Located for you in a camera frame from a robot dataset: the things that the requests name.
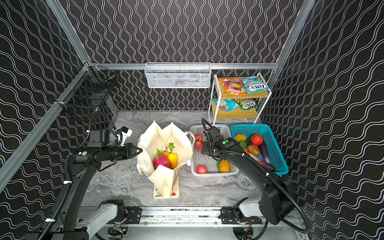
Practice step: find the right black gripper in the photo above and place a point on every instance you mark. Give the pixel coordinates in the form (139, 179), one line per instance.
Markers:
(212, 133)

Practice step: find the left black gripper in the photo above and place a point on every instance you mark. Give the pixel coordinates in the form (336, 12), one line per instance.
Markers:
(126, 151)

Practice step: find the pink dragon fruit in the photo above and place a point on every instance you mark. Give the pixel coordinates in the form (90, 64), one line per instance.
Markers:
(161, 160)

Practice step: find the orange tangerine with leaf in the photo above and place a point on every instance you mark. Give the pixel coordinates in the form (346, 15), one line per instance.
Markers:
(169, 149)

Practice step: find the brown potato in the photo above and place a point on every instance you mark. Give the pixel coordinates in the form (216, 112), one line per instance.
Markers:
(254, 150)

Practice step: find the yellow lemon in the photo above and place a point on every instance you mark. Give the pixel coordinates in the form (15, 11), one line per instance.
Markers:
(173, 159)

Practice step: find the floral canvas grocery bag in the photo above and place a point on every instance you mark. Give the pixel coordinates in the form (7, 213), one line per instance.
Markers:
(166, 181)

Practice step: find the red tomato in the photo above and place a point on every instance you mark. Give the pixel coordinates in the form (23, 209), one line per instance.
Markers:
(257, 140)

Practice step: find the teal Fox's candy bag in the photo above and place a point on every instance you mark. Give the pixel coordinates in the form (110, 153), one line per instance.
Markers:
(254, 84)

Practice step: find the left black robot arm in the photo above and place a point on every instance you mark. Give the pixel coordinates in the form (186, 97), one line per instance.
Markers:
(80, 167)

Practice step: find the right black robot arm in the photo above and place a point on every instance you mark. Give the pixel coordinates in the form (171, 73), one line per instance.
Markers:
(277, 192)

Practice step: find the teal snack bag lower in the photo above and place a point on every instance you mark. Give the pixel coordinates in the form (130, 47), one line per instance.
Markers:
(227, 105)

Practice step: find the green Fox's bag lower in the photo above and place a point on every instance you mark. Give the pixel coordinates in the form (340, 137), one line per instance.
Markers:
(246, 104)

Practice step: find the orange candy bag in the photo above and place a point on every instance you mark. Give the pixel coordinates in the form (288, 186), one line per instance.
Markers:
(233, 86)

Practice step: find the red peach middle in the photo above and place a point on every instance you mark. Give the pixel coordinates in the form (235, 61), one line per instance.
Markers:
(199, 145)

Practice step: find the red peach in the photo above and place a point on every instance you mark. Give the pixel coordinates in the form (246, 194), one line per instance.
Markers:
(199, 145)
(199, 137)

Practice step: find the white plastic fruit basket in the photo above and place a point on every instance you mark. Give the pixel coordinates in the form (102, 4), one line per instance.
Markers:
(198, 159)

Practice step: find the yellow pepper in teal basket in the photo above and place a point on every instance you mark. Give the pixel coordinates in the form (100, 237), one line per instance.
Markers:
(239, 138)

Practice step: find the red apple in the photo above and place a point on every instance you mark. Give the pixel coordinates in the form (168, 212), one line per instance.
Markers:
(201, 169)

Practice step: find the orange carrot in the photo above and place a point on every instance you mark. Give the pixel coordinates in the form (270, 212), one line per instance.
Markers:
(243, 145)

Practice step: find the white wooden two-tier shelf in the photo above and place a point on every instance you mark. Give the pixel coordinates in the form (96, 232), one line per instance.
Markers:
(218, 93)

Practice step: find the striped purple eggplant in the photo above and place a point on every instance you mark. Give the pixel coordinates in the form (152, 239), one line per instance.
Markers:
(263, 163)

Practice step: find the teal plastic vegetable basket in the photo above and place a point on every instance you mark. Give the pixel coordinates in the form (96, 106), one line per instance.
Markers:
(275, 155)

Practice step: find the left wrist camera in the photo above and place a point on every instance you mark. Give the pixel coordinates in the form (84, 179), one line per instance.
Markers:
(122, 134)

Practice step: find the black wire wall basket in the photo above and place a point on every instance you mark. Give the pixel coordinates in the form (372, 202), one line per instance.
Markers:
(91, 93)

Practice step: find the white wire wall basket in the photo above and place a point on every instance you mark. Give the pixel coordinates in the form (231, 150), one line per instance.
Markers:
(178, 75)

